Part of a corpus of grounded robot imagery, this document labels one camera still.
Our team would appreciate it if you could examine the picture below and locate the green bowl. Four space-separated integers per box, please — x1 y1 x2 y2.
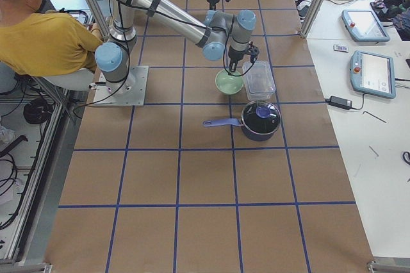
215 70 244 95

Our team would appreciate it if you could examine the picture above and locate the clear plastic container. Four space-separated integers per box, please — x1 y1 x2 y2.
242 61 276 101

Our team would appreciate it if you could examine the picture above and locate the blue pot with glass lid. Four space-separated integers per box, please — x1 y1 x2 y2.
202 101 281 142

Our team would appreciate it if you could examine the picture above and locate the black power adapter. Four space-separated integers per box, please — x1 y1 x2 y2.
325 95 352 110

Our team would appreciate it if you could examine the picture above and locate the upper teach pendant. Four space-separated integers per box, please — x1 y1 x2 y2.
341 10 390 42

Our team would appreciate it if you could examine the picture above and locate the teach pendant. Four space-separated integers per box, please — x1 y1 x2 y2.
349 51 396 99
341 10 390 42

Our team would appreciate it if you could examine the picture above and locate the lower teach pendant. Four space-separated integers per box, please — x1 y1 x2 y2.
349 51 396 99

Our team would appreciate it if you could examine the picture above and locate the person in yellow shirt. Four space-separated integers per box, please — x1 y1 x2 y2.
1 0 103 77

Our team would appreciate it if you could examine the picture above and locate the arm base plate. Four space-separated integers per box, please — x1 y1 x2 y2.
90 65 149 107

